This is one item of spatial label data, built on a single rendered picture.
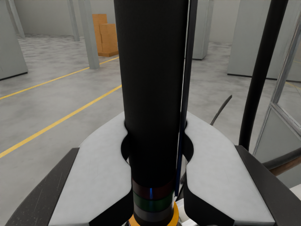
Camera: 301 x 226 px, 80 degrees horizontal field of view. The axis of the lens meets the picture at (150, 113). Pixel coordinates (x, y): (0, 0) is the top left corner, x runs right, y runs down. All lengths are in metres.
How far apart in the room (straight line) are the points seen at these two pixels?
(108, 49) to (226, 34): 7.09
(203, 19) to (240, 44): 2.09
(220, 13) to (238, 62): 6.90
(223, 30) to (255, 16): 6.82
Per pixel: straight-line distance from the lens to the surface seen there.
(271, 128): 1.62
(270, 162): 0.27
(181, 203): 0.21
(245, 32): 5.55
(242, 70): 5.71
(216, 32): 12.33
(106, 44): 8.28
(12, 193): 2.46
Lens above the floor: 1.60
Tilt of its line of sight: 29 degrees down
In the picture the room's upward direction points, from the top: 1 degrees counter-clockwise
